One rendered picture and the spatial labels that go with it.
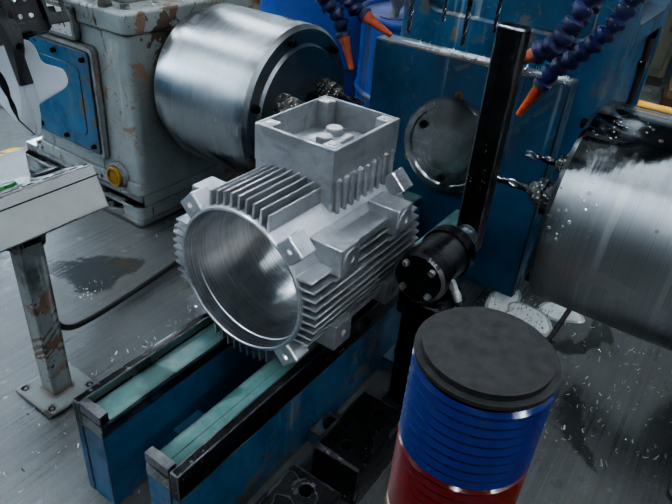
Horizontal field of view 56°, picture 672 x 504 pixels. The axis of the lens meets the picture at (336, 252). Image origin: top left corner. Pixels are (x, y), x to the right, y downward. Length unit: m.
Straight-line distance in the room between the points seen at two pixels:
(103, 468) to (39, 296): 0.20
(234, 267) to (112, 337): 0.26
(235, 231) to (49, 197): 0.19
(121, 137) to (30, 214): 0.44
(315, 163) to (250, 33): 0.37
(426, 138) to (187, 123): 0.36
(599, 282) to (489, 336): 0.46
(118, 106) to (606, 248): 0.75
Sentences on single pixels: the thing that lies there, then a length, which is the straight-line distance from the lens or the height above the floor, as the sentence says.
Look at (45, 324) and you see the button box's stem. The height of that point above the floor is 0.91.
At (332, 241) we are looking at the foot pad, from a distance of 0.59.
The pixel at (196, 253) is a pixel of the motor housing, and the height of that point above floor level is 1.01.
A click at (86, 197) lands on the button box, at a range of 0.73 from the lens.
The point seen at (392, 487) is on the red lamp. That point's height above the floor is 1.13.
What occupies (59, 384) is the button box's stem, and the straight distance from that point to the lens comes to 0.84.
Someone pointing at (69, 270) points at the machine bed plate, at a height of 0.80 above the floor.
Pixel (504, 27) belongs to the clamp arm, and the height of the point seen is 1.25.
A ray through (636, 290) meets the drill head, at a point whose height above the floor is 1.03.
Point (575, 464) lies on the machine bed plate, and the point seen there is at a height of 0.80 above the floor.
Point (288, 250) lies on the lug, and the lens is 0.57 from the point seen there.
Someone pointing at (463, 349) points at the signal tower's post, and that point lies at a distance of 0.26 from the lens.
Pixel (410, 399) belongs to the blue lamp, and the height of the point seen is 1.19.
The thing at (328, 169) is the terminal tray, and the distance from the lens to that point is 0.61.
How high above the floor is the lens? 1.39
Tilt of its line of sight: 33 degrees down
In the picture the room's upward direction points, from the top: 5 degrees clockwise
